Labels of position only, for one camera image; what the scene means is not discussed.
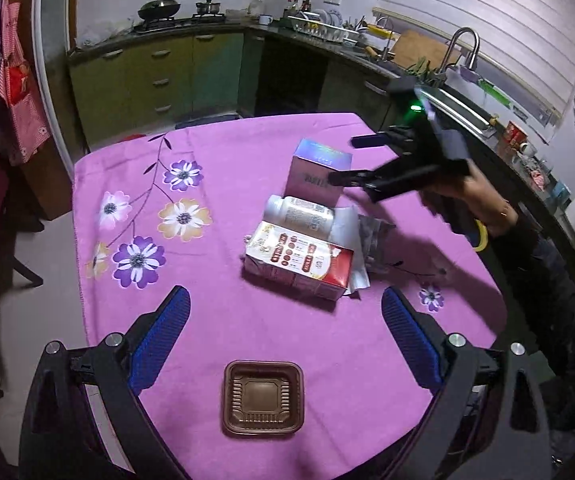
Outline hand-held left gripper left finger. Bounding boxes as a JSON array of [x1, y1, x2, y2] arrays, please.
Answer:
[[18, 285, 191, 480]]

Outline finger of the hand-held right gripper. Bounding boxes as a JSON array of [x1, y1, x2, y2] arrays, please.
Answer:
[[351, 129, 401, 151], [327, 161, 404, 194]]

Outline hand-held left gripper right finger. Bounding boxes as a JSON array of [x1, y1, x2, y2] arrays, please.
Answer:
[[380, 286, 553, 480]]

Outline purple cardboard box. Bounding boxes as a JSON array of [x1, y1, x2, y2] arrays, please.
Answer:
[[286, 137, 354, 208]]

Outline white labelled plastic bottle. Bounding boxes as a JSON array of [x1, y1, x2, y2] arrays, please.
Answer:
[[264, 195, 337, 233]]

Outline silver wrapper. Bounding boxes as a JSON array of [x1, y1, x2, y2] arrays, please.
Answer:
[[357, 212, 398, 276]]

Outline white red milk carton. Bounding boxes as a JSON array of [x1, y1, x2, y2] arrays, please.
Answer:
[[241, 220, 355, 302]]

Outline brown plastic tray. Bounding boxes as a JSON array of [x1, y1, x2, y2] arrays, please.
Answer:
[[222, 360, 304, 436]]

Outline person's right forearm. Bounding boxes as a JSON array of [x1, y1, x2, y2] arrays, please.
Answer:
[[487, 205, 575, 381]]

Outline person's right hand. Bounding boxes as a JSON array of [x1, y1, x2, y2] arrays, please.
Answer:
[[420, 164, 513, 235]]

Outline steel sink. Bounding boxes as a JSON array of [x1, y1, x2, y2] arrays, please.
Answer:
[[417, 72, 498, 136]]

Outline pink floral tablecloth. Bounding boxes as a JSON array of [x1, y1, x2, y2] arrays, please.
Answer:
[[71, 112, 511, 476]]

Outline green leafy vegetables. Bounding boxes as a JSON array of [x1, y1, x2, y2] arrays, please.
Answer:
[[407, 57, 441, 81]]

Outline green plastic holder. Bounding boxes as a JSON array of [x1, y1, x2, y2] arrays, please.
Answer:
[[482, 82, 511, 106]]

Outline wooden cutting board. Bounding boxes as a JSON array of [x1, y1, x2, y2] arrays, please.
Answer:
[[390, 30, 451, 70]]

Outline tall steel kitchen faucet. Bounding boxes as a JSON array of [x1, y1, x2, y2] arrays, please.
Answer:
[[440, 27, 481, 73]]

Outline white dish rack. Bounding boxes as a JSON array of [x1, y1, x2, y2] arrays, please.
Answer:
[[287, 10, 361, 43]]

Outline striped window blind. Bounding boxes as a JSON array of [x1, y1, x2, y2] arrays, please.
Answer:
[[372, 0, 575, 121]]

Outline gas stove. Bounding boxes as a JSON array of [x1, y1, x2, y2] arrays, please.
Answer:
[[132, 12, 228, 33]]

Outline light green base cabinets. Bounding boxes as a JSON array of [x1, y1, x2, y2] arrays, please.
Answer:
[[67, 30, 245, 153]]

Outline black wok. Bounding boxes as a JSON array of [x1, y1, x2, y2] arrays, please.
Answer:
[[137, 0, 182, 21]]

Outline pink checkered apron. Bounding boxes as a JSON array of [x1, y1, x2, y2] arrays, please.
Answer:
[[0, 0, 50, 166]]

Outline clear plastic bags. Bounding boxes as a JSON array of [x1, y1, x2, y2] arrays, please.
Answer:
[[74, 25, 133, 48]]

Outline glass sliding door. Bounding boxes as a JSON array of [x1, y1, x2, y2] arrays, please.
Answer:
[[32, 0, 88, 161]]

